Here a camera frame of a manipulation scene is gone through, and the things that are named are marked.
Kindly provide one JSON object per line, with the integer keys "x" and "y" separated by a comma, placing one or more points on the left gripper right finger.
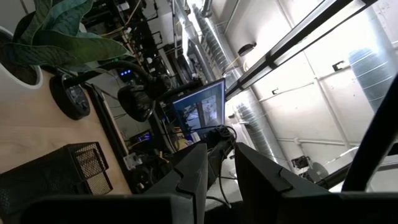
{"x": 264, "y": 177}

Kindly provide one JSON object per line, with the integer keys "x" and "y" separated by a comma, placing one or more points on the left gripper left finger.
{"x": 192, "y": 174}

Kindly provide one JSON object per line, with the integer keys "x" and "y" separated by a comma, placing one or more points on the black mesh desk organizer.
{"x": 46, "y": 171}

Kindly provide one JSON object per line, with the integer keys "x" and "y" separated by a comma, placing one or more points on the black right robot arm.
{"x": 222, "y": 133}

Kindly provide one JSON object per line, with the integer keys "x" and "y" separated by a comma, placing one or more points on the black monitor screen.
{"x": 199, "y": 109}

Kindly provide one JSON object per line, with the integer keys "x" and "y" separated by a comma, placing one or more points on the black gooseneck desk lamp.
{"x": 136, "y": 102}

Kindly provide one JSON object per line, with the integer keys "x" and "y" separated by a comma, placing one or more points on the long ceiling light bar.
{"x": 280, "y": 59}

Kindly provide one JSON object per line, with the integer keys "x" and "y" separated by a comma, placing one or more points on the green leafy plant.
{"x": 62, "y": 46}

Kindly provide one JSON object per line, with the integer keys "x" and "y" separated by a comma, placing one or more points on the white plant pot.
{"x": 12, "y": 90}

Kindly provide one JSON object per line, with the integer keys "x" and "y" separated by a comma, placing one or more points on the black table frame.
{"x": 105, "y": 124}

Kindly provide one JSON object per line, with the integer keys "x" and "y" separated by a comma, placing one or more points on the silver ventilation duct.
{"x": 370, "y": 77}

